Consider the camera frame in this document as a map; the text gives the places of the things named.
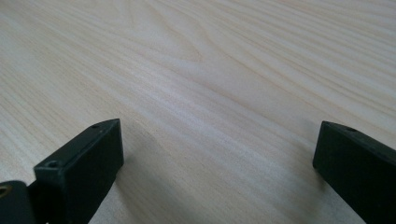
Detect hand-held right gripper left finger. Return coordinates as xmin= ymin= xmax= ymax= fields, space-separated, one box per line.
xmin=33 ymin=118 xmax=125 ymax=224

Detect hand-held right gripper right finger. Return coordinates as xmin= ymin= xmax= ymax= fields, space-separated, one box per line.
xmin=312 ymin=120 xmax=396 ymax=224

